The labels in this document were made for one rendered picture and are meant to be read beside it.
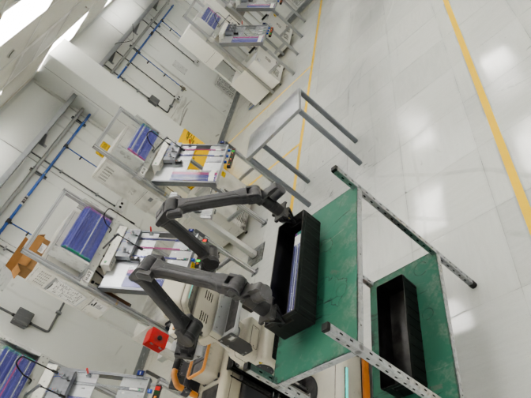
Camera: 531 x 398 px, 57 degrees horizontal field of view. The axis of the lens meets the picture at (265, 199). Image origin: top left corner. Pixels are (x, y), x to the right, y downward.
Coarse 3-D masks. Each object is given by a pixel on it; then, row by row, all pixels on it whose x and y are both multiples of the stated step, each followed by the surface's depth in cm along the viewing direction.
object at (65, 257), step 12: (48, 216) 422; (108, 216) 462; (36, 228) 409; (108, 228) 450; (48, 252) 411; (60, 252) 409; (96, 252) 428; (72, 264) 418; (84, 264) 415; (84, 276) 412; (252, 276) 486
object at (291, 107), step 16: (304, 96) 456; (288, 112) 433; (304, 112) 422; (320, 112) 464; (272, 128) 444; (320, 128) 428; (256, 144) 454; (336, 144) 437; (256, 160) 455; (272, 176) 461; (304, 176) 509; (288, 192) 470
